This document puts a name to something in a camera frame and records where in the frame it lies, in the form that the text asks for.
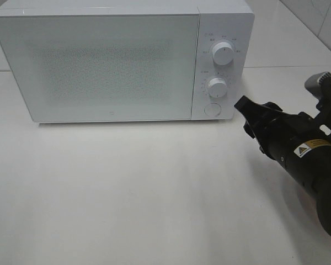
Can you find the white microwave door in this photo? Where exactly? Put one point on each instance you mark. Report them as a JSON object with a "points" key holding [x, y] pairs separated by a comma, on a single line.
{"points": [[103, 68]]}

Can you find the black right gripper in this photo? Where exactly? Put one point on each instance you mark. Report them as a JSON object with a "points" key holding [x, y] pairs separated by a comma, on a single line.
{"points": [[300, 148]]}

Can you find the upper white power knob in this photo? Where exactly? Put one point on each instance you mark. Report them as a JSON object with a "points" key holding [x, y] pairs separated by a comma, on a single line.
{"points": [[223, 52]]}

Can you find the round white door button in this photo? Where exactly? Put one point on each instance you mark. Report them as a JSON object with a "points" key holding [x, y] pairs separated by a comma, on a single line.
{"points": [[212, 110]]}

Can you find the lower white timer knob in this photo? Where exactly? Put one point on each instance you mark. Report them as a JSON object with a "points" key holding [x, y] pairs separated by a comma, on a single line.
{"points": [[216, 87]]}

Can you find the white microwave oven body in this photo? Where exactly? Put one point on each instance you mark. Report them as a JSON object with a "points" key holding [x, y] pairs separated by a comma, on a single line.
{"points": [[233, 24]]}

